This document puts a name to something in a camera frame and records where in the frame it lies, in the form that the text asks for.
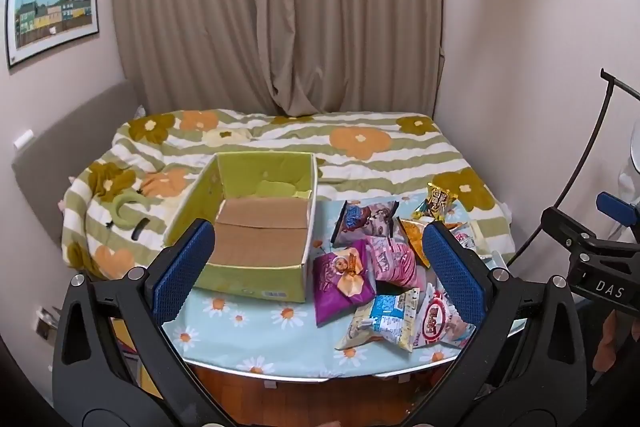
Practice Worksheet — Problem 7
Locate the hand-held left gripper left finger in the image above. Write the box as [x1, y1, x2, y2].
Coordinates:
[52, 218, 224, 427]

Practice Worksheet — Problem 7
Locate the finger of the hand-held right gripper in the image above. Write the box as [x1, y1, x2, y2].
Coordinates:
[541, 206, 601, 254]
[596, 192, 640, 226]

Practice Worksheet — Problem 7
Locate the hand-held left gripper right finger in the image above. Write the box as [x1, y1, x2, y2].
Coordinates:
[415, 220, 588, 427]

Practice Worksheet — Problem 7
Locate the white cartoon snack packet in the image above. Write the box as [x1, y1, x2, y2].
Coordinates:
[450, 227, 477, 253]

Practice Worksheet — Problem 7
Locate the white snack packet red oval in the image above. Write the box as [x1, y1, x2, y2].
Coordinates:
[412, 279, 476, 351]

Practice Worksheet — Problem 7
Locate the orange snack packet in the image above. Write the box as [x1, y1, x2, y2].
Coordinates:
[397, 217, 463, 269]

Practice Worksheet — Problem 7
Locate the pink snack packet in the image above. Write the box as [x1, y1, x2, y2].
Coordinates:
[365, 234, 422, 288]

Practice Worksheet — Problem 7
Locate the white and blue snack packet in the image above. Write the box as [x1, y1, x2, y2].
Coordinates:
[334, 288, 421, 351]

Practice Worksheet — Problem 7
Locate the small yellow snack packet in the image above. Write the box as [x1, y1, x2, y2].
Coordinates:
[412, 183, 458, 220]

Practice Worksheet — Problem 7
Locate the green cardboard box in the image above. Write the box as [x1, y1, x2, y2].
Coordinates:
[165, 152, 319, 304]

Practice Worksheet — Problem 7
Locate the brown and blue snack packet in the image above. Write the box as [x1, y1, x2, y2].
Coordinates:
[331, 199, 401, 246]

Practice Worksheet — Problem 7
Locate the purple snack packet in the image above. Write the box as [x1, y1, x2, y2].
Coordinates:
[312, 239, 377, 325]

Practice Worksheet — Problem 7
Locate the person's right hand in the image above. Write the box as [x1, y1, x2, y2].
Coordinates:
[592, 311, 629, 373]

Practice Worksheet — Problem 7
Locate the silver metal fixture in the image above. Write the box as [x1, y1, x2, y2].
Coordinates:
[35, 306, 64, 341]

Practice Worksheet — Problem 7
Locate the floral striped blanket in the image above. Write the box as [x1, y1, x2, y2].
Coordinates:
[60, 108, 516, 283]

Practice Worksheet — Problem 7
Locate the grey padded headboard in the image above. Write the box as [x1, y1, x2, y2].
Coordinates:
[11, 81, 146, 258]

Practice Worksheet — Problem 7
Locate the beige curtain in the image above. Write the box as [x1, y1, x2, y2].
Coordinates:
[111, 0, 447, 118]

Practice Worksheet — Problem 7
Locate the framed picture of houses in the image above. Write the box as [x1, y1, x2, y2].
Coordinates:
[6, 0, 101, 68]

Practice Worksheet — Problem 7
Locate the thin black curved cable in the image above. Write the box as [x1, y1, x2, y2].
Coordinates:
[509, 68, 640, 264]

